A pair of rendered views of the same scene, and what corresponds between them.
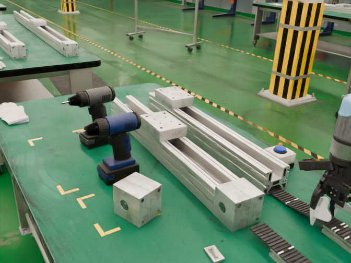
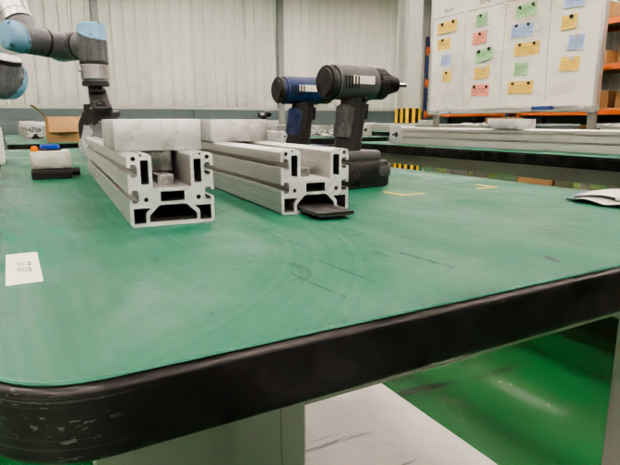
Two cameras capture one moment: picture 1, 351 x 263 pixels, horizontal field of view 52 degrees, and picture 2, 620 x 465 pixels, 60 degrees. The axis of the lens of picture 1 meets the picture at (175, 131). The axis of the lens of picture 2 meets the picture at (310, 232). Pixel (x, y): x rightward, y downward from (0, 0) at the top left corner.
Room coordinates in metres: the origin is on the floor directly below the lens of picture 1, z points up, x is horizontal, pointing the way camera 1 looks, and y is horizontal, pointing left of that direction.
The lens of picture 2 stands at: (2.27, 0.31, 0.90)
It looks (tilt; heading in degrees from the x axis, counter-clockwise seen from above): 12 degrees down; 186
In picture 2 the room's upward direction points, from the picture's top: straight up
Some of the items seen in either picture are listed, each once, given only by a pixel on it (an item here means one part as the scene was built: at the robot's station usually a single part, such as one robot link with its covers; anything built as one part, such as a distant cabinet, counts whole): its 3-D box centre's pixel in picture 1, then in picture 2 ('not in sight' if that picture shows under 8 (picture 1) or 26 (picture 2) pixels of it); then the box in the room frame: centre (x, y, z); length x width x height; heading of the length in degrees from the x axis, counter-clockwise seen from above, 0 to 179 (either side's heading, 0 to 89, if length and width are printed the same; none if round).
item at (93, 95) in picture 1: (89, 118); (365, 127); (1.23, 0.32, 0.89); 0.20 x 0.08 x 0.22; 130
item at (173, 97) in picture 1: (174, 99); (149, 143); (1.52, 0.01, 0.87); 0.16 x 0.11 x 0.07; 31
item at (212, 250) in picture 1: (214, 254); not in sight; (0.68, -0.11, 0.78); 0.05 x 0.03 x 0.01; 26
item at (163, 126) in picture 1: (162, 128); (227, 137); (1.21, 0.05, 0.87); 0.16 x 0.11 x 0.07; 31
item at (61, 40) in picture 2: not in sight; (63, 46); (0.77, -0.52, 1.11); 0.11 x 0.11 x 0.08; 66
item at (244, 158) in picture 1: (204, 131); (128, 165); (1.31, -0.12, 0.82); 0.80 x 0.10 x 0.09; 31
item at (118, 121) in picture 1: (109, 149); (314, 125); (1.00, 0.20, 0.89); 0.20 x 0.08 x 0.22; 125
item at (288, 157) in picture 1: (277, 158); (55, 162); (1.13, -0.36, 0.81); 0.10 x 0.08 x 0.06; 121
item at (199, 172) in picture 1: (162, 140); (228, 161); (1.21, 0.05, 0.82); 0.80 x 0.10 x 0.09; 31
